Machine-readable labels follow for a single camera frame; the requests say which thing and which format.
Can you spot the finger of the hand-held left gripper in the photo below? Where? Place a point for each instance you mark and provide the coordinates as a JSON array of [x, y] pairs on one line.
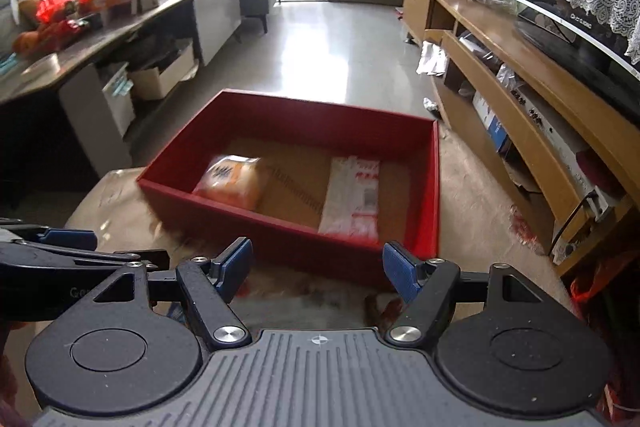
[[70, 239], [100, 261]]

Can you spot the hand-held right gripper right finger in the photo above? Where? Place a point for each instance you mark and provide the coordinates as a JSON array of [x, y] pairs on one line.
[[400, 268]]

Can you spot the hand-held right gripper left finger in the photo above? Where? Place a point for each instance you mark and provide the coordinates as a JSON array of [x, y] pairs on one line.
[[235, 263]]

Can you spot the red cardboard box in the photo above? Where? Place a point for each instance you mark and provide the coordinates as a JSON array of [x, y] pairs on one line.
[[310, 117]]

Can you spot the orange snack packet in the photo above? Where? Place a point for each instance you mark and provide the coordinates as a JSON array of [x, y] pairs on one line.
[[230, 184]]

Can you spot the white red-print snack packet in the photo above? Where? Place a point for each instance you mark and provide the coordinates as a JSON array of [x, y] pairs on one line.
[[350, 202]]

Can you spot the white blue-print carton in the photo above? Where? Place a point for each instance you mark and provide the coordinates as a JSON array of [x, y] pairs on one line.
[[119, 99]]

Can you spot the white AV receiver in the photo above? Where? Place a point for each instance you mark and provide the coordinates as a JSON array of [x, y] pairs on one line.
[[550, 127]]

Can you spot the silver foil bag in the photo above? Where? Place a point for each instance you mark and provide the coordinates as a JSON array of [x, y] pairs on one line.
[[432, 59]]

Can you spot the red plastic bag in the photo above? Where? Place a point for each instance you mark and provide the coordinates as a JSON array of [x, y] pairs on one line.
[[55, 4]]

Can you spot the wooden TV cabinet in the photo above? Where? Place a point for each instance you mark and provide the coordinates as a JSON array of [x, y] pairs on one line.
[[545, 82]]

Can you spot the dark coffee table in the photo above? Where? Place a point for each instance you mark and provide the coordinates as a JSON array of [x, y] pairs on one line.
[[215, 14]]

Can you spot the black television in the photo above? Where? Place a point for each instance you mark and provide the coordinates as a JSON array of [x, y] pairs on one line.
[[560, 19]]

